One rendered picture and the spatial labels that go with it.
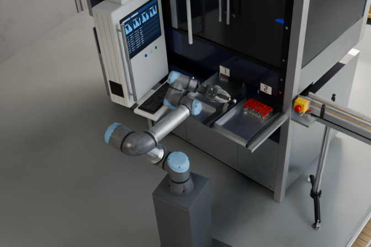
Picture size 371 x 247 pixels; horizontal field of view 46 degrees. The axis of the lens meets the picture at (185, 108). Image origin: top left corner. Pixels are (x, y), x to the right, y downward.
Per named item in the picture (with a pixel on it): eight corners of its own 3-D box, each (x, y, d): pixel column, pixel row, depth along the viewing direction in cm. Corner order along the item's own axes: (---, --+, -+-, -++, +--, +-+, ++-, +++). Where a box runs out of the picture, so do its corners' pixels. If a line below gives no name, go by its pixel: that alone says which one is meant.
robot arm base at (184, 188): (185, 199, 245) (184, 188, 239) (163, 190, 251) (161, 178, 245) (198, 181, 255) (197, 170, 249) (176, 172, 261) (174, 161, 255)
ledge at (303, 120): (301, 108, 289) (302, 106, 288) (319, 116, 282) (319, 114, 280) (290, 119, 281) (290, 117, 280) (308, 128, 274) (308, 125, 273)
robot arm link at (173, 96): (174, 110, 229) (182, 91, 228) (159, 103, 235) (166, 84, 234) (183, 112, 236) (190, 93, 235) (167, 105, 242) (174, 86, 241)
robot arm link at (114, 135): (170, 173, 250) (118, 151, 204) (151, 162, 258) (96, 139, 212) (180, 155, 252) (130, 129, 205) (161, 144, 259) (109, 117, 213)
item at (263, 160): (174, 59, 504) (168, -13, 448) (341, 134, 390) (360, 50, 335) (108, 101, 449) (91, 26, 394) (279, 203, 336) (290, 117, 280)
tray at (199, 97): (217, 75, 321) (217, 71, 319) (246, 88, 307) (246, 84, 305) (186, 97, 302) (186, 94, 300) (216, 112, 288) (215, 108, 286)
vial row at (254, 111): (244, 108, 290) (244, 102, 287) (266, 119, 280) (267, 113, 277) (242, 109, 289) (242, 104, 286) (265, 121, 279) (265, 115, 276)
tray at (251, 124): (245, 100, 296) (246, 96, 294) (278, 116, 282) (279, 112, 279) (213, 126, 278) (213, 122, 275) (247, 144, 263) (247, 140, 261)
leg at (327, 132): (312, 189, 334) (327, 113, 286) (323, 196, 330) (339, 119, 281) (306, 197, 330) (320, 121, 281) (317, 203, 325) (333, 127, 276)
